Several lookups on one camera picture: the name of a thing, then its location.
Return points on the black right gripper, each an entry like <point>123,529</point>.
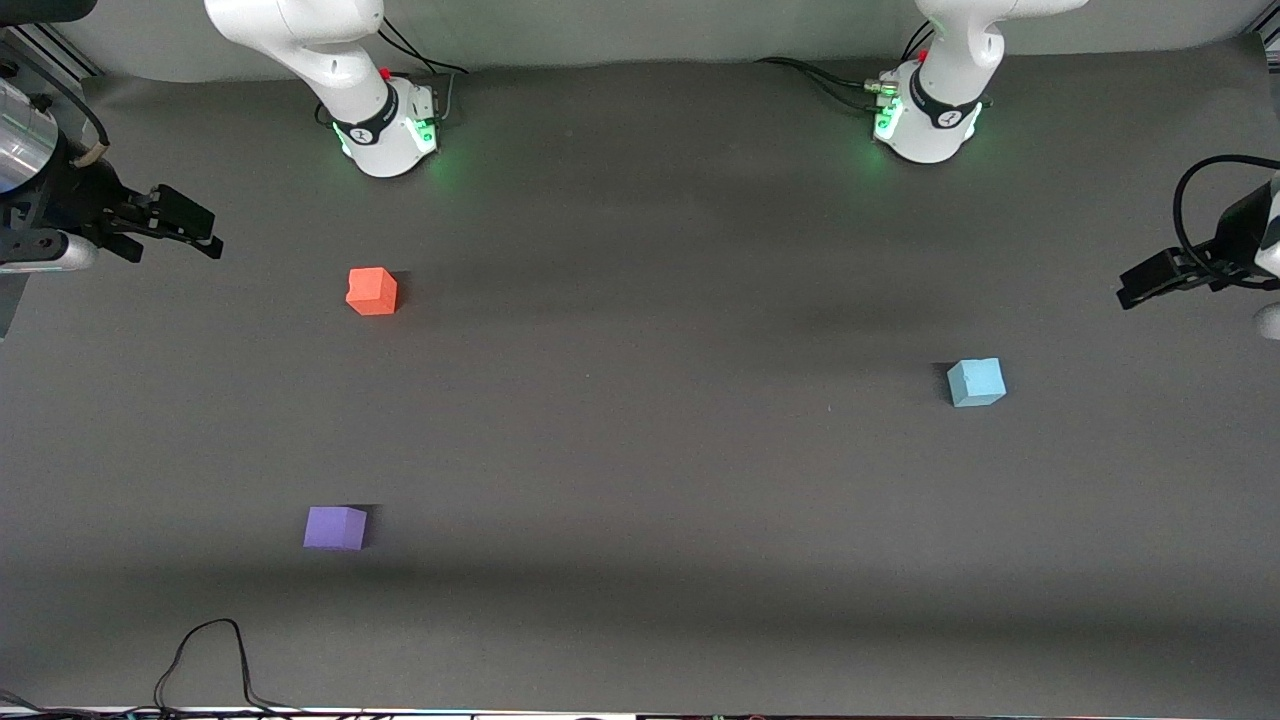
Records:
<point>80,196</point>

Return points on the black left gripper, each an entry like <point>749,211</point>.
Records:
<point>1236,237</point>

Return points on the light blue foam block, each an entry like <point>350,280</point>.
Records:
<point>975,383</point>

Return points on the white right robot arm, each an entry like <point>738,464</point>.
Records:
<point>330,50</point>

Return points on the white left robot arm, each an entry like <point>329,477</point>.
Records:
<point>950,110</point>

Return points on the orange foam block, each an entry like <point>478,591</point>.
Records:
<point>371,292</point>

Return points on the purple foam block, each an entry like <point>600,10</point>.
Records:
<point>334,528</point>

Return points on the dark grey table mat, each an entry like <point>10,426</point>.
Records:
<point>640,470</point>

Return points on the aluminium frame rail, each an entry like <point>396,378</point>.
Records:
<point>55,50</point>
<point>1268,50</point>

